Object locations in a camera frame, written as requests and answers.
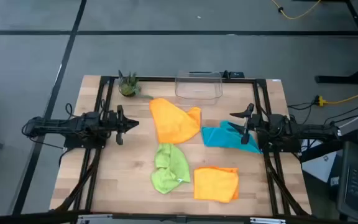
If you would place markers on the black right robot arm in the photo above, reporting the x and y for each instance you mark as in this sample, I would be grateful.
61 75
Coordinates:
309 130

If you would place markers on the small potted succulent plant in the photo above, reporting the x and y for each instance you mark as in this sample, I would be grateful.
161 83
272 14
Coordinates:
128 86

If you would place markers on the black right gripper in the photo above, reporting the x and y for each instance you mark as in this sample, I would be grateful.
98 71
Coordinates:
256 124

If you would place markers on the black metal table frame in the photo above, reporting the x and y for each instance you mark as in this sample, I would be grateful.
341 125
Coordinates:
163 78

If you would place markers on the white box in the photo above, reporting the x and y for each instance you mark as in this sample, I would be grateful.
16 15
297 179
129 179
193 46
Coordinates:
319 166

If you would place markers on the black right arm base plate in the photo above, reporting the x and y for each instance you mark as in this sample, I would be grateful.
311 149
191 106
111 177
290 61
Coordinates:
286 146

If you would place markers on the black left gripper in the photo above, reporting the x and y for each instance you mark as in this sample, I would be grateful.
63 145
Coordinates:
120 124

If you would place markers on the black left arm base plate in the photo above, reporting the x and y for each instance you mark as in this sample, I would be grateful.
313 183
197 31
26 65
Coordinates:
82 144

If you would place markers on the clear plastic bin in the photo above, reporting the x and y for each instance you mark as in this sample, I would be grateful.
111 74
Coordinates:
197 87

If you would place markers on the black rail with silver brackets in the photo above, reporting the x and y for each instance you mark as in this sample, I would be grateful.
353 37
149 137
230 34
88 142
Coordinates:
26 217

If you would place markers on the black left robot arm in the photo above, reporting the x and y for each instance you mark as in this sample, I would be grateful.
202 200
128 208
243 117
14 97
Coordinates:
57 124

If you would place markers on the teal microfiber towel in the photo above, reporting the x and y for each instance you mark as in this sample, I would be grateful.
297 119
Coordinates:
219 138

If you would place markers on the lime green microfiber towel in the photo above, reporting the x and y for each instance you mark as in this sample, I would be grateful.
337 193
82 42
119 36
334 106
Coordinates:
169 168

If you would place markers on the orange microfiber towel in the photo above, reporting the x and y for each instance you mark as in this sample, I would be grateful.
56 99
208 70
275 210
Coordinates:
172 121
214 183

